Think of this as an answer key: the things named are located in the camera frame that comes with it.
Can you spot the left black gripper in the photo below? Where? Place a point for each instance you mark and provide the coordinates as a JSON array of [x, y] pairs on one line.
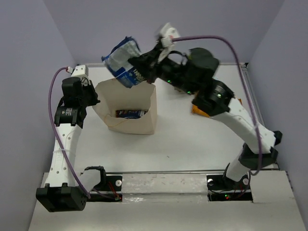
[[94, 100]]

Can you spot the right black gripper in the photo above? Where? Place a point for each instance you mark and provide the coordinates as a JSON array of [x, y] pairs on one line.
[[148, 63]]

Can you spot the beige paper bag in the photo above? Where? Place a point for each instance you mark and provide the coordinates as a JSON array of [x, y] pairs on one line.
[[114, 97]]

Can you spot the blue snack packet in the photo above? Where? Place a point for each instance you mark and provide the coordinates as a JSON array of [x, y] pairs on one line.
[[117, 62]]

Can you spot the dark navy snack packet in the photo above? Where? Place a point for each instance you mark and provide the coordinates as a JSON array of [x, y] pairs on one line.
[[130, 113]]

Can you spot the orange snack packet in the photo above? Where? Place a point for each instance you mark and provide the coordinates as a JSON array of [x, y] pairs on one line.
[[199, 111]]

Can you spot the brown snack packet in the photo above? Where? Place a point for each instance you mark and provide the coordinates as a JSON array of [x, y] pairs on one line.
[[180, 91]]

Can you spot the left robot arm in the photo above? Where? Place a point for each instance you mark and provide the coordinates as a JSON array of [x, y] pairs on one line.
[[63, 190]]

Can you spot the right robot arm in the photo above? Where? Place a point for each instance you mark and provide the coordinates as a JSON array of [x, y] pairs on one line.
[[196, 77]]

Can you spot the white front board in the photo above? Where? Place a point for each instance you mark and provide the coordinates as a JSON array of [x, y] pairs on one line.
[[273, 208]]

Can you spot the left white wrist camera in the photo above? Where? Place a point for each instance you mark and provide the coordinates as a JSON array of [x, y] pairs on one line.
[[80, 71]]

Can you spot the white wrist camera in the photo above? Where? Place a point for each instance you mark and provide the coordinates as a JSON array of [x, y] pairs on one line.
[[165, 35], [80, 71]]

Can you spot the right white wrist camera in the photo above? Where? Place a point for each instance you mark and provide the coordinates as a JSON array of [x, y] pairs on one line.
[[165, 35]]

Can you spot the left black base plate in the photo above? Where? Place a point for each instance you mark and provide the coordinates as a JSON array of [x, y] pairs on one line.
[[108, 192]]

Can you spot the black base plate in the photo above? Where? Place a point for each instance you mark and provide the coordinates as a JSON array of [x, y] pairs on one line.
[[221, 189], [108, 192]]

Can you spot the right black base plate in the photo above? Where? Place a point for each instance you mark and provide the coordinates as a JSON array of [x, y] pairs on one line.
[[221, 189]]

